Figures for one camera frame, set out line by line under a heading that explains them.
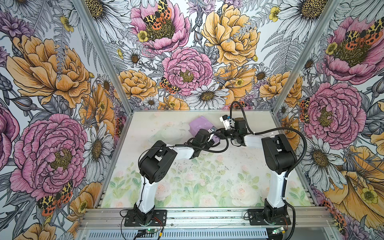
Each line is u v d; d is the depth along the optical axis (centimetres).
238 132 83
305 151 52
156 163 53
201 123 105
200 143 77
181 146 68
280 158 55
